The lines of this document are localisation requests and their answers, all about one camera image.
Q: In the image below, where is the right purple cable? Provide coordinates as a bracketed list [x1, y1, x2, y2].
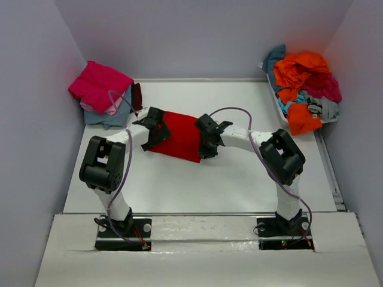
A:
[209, 106, 312, 249]

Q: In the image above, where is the orange t shirt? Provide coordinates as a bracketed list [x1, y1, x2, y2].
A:
[273, 52, 330, 136]

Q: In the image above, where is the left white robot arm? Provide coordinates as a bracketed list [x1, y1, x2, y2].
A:
[79, 107, 171, 238]

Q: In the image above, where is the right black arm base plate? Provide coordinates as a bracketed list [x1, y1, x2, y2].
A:
[253, 216, 315, 251]

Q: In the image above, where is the grey-blue folded t shirt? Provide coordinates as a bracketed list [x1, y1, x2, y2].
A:
[83, 87, 132, 130]

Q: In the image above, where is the red t shirt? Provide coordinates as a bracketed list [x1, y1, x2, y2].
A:
[149, 112, 201, 163]

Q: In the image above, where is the magenta t shirt in pile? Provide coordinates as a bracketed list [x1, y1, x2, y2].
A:
[302, 73, 343, 103]

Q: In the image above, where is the grey t shirt in pile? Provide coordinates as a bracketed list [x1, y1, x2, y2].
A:
[299, 90, 340, 123]

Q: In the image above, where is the teal-grey t shirt in pile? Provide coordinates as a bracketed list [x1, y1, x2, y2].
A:
[260, 44, 286, 80]

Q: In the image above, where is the pink folded t shirt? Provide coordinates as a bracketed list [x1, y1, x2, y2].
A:
[80, 91, 125, 115]

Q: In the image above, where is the light blue t shirt in pile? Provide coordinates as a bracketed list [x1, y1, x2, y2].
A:
[278, 93, 307, 115]

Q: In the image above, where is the magenta folded t shirt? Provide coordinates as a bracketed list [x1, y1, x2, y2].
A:
[68, 61, 133, 103]

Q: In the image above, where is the maroon folded t shirt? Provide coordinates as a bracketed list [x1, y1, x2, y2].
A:
[131, 83, 143, 111]

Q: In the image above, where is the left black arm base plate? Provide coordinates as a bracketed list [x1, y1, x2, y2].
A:
[93, 215, 152, 252]

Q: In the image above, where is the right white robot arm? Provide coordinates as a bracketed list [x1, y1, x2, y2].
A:
[194, 114, 306, 236]

